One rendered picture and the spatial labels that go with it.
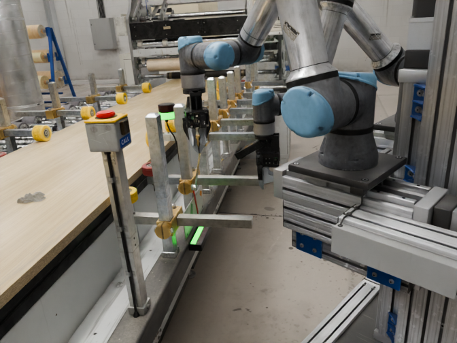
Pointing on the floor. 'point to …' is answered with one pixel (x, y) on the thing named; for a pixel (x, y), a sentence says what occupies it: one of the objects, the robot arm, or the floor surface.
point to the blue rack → (56, 60)
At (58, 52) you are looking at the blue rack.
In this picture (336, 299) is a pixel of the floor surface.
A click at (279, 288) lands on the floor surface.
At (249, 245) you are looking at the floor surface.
